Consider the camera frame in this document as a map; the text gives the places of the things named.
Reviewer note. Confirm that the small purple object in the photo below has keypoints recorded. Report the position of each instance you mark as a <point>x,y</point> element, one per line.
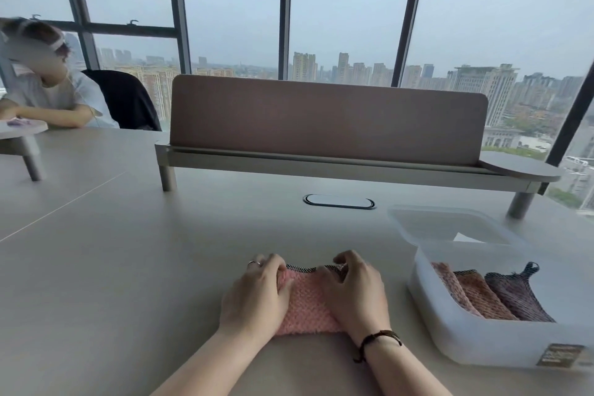
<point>17,122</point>

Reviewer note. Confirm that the person's left thumb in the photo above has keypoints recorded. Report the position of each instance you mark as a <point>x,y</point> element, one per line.
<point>285,280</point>

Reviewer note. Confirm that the folded peach knitted cloth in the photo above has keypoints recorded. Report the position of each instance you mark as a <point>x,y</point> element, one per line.
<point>482,298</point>

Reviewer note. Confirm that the folded dark purple knitted cloth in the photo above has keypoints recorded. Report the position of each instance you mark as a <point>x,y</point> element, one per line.
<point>519,296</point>

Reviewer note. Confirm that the person's right thumb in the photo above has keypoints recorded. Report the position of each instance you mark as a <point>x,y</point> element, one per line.
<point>327,280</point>

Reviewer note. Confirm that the translucent plastic storage box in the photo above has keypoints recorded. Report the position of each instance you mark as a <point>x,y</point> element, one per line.
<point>487,340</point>

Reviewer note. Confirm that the small grey desk shelf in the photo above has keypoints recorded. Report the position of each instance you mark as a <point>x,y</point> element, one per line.
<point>21,133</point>

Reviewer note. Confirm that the person's left hand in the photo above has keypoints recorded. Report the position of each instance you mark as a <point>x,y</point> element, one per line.
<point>253,298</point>

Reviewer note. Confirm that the person's left forearm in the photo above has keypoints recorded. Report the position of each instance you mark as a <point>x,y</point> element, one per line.
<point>218,363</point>

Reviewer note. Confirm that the black office chair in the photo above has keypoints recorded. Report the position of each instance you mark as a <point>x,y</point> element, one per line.
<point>125,98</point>

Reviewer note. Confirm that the person's right forearm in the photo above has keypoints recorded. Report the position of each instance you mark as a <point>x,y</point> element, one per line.
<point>399,370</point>

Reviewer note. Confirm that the grey desk shelf riser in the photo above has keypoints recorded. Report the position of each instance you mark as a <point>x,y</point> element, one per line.
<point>352,171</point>

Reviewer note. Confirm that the brown desk divider panel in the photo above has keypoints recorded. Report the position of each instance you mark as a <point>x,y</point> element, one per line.
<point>325,117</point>

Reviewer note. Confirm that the pink knitted dishcloth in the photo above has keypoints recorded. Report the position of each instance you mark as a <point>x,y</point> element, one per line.
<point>305,305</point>

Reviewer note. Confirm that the dark window frame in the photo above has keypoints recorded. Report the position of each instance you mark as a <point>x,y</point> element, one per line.
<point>178,15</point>

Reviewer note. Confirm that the translucent plastic box lid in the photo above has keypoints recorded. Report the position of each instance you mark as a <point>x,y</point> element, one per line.
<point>417,228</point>

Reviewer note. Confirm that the person's right hand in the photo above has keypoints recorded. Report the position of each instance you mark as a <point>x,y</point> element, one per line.
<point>359,298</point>

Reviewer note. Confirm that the folded pink knitted cloth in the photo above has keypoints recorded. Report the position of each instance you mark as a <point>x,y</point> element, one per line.
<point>448,282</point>

